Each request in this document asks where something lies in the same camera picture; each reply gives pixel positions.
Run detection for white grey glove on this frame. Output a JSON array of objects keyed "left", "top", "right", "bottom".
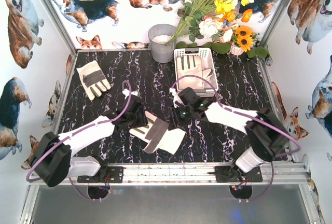
[
  {"left": 76, "top": 61, "right": 111, "bottom": 101},
  {"left": 176, "top": 55, "right": 203, "bottom": 90}
]

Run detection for white glove with green fingers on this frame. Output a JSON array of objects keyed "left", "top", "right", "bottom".
[{"left": 202, "top": 68, "right": 213, "bottom": 82}]

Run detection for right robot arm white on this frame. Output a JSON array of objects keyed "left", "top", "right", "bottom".
[{"left": 169, "top": 88, "right": 289, "bottom": 173}]

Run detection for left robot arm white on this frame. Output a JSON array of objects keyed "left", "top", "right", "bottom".
[{"left": 29, "top": 96, "right": 148, "bottom": 187}]

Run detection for white perforated storage basket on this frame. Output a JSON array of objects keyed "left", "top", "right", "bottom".
[{"left": 173, "top": 48, "right": 218, "bottom": 97}]

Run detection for green moss ball left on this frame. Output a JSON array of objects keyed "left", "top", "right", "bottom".
[{"left": 175, "top": 41, "right": 198, "bottom": 49}]

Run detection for green moss ball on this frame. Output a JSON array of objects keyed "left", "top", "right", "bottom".
[
  {"left": 246, "top": 46, "right": 268, "bottom": 59},
  {"left": 175, "top": 41, "right": 198, "bottom": 49}
]

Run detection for grey metal bucket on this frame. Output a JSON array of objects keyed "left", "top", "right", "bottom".
[{"left": 148, "top": 24, "right": 176, "bottom": 63}]

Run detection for sunflower pot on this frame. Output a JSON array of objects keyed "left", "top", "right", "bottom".
[{"left": 229, "top": 25, "right": 259, "bottom": 58}]

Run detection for green moss ball right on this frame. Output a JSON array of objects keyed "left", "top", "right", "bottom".
[{"left": 246, "top": 46, "right": 268, "bottom": 59}]

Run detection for artificial flower bouquet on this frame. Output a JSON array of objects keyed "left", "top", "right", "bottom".
[{"left": 169, "top": 0, "right": 254, "bottom": 43}]

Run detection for aluminium front rail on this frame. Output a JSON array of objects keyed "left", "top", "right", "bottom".
[{"left": 71, "top": 161, "right": 311, "bottom": 185}]

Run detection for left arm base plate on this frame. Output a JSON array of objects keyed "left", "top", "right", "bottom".
[{"left": 77, "top": 165, "right": 124, "bottom": 183}]

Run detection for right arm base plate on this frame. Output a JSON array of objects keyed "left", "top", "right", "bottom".
[{"left": 208, "top": 166, "right": 263, "bottom": 183}]

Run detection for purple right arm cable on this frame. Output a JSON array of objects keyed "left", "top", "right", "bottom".
[{"left": 173, "top": 75, "right": 302, "bottom": 201}]

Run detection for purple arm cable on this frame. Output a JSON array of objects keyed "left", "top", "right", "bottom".
[
  {"left": 25, "top": 80, "right": 133, "bottom": 201},
  {"left": 173, "top": 75, "right": 302, "bottom": 201}
]

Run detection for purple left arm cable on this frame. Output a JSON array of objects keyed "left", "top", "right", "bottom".
[{"left": 25, "top": 80, "right": 133, "bottom": 201}]

